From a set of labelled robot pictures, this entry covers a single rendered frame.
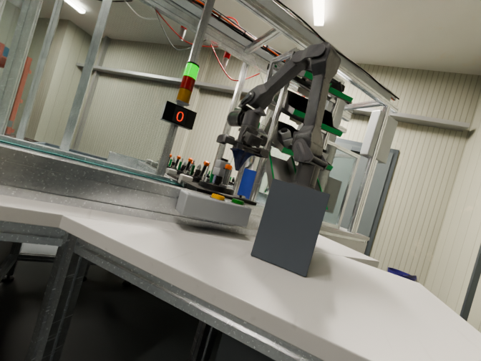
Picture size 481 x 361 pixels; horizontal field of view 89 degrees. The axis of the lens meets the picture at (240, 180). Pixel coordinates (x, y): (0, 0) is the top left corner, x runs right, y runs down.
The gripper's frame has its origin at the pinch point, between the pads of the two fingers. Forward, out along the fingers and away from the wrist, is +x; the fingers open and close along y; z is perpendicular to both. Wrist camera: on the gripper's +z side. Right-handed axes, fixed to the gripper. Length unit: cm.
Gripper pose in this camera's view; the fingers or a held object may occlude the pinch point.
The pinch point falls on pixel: (239, 160)
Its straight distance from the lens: 84.9
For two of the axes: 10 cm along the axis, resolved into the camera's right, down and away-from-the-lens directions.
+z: 4.8, 1.4, -8.7
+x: -2.8, 9.6, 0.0
